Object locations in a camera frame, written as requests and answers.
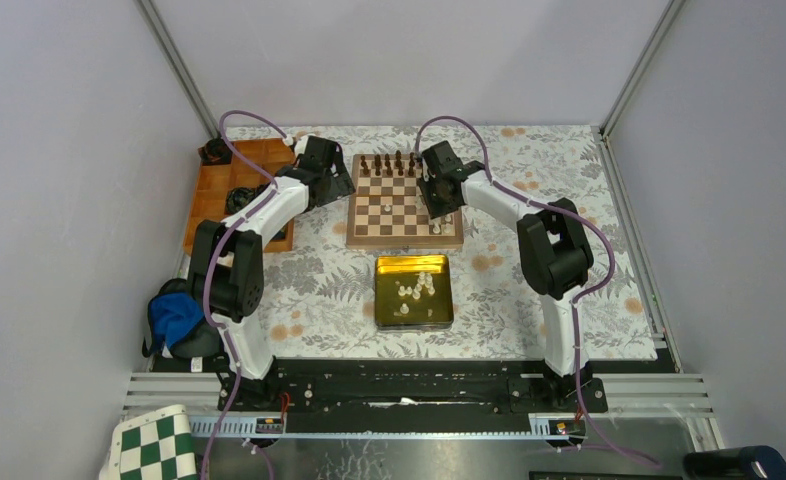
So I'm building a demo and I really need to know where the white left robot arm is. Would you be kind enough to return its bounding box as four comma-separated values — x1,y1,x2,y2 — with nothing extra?
187,135,355,411

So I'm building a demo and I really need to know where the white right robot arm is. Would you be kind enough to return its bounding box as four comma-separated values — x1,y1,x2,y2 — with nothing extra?
411,141,594,412

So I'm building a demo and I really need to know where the wooden chess board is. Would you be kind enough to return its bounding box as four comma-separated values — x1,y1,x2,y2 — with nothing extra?
346,151,464,250

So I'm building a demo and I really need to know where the green white chess mat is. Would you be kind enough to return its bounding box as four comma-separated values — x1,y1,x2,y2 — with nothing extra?
98,404,199,480

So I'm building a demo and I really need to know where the dark rook left corner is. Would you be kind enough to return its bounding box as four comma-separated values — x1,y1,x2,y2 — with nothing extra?
360,156,370,177

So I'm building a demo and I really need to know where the wooden compartment tray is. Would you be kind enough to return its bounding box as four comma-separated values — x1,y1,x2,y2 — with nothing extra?
183,138,294,255

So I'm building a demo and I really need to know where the floral patterned table mat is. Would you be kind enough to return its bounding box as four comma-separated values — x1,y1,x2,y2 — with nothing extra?
249,123,658,361

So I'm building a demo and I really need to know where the blue yellow rolled tie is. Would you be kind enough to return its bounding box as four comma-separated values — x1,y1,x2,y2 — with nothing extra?
225,187,259,215

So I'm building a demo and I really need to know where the gold metal tin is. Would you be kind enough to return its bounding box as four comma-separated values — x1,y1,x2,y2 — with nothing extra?
374,254,454,331

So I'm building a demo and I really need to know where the dark floral rolled tie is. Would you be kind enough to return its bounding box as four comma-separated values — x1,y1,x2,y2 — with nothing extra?
198,138,233,166

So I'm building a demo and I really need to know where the blue black cloth bag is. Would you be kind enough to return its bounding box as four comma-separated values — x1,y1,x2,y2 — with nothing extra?
141,278,223,360

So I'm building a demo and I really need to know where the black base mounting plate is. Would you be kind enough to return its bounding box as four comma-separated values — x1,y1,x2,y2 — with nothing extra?
218,359,608,434

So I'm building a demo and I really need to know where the black cylinder bottle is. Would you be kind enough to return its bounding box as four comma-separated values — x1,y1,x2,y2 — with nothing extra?
682,445,786,480

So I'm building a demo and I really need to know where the aluminium frame rail left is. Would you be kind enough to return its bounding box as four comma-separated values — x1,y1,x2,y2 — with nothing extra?
134,0,218,138

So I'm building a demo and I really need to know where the aluminium frame rail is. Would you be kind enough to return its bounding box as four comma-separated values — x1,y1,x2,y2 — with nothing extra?
591,0,689,372
134,0,218,138

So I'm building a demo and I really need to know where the aluminium frame rail right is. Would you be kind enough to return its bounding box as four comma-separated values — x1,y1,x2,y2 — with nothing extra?
591,0,689,372

